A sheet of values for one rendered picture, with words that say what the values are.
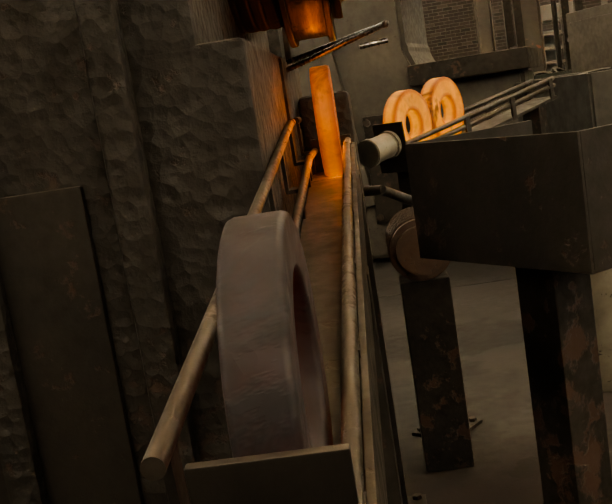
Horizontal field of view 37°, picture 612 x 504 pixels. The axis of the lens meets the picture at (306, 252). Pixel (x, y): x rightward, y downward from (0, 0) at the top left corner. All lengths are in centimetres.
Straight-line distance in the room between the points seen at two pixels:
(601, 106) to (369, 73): 115
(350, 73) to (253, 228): 384
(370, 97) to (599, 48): 209
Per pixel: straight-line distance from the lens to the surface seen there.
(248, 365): 41
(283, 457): 41
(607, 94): 362
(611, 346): 230
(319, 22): 149
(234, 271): 43
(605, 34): 591
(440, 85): 216
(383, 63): 425
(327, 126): 147
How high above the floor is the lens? 78
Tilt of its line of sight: 9 degrees down
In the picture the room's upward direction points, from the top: 9 degrees counter-clockwise
